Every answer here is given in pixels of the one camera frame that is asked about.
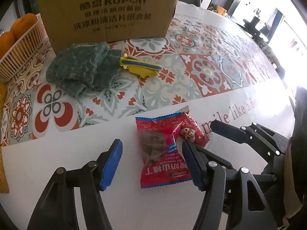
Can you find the small red snack packet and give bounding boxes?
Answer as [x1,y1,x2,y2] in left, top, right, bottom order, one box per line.
[179,106,210,148]

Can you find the large red snack packet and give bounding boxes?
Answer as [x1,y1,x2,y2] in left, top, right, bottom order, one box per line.
[136,112,191,188]

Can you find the yellow blue clip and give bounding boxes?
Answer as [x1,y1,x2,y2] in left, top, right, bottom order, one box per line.
[119,53,162,78]

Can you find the green fuzzy cloth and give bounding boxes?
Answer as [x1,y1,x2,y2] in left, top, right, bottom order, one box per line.
[46,42,123,99]

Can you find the white wicker fruit basket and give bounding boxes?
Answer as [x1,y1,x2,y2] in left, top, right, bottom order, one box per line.
[1,14,47,83]

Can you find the orange fruit front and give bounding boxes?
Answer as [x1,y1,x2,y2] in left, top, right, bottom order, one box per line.
[0,31,16,59]

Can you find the orange fruit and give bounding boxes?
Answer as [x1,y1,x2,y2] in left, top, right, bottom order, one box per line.
[10,13,37,39]
[0,31,16,59]

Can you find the orange fruit right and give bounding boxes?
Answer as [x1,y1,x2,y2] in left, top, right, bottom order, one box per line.
[10,13,37,39]

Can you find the brown cardboard box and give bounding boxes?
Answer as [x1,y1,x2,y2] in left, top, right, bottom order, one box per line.
[37,0,178,52]

